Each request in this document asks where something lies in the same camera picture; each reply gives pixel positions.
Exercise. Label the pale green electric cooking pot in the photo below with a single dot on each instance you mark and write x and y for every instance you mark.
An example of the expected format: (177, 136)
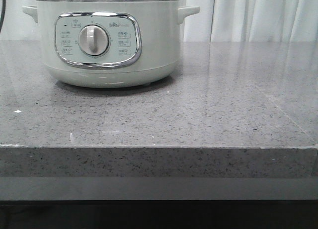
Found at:
(109, 43)

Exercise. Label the white pleated curtain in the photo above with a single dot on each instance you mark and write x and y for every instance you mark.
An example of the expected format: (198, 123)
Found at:
(217, 21)

